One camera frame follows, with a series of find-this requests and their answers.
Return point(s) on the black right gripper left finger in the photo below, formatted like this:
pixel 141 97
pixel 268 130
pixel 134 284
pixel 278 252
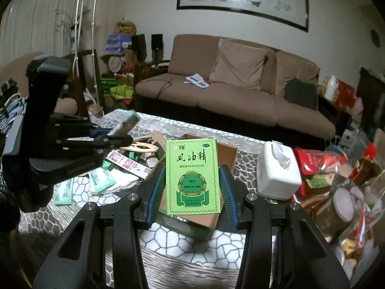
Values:
pixel 77 260

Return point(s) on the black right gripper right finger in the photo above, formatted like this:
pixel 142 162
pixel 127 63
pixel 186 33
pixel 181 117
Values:
pixel 283 247

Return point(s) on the green medicine box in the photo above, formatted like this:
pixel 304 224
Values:
pixel 192 183

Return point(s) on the mint wipes pack loose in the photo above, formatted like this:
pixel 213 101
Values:
pixel 64 192

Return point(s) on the mint wet wipes pack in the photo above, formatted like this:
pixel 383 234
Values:
pixel 101 179

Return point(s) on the pink white long package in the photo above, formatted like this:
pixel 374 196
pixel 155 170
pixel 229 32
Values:
pixel 128 164

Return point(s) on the white tissue box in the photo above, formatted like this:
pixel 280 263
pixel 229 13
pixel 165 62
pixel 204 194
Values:
pixel 278 174

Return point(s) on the red snack bag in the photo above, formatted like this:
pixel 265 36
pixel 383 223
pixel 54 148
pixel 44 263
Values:
pixel 312 162

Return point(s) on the wooden back scratcher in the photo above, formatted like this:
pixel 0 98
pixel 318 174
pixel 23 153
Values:
pixel 141 145

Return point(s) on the round white clock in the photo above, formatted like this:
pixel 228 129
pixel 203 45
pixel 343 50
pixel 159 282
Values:
pixel 115 64

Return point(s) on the green cardboard box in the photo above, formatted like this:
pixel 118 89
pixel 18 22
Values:
pixel 197 227

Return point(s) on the papers on sofa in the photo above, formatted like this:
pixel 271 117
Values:
pixel 198 81

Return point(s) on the dark cushion on sofa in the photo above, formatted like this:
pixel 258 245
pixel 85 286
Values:
pixel 301 93

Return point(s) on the brown sofa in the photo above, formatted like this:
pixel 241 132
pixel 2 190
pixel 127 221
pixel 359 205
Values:
pixel 262 114

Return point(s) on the beige sofa cushion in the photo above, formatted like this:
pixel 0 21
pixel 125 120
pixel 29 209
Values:
pixel 239 65

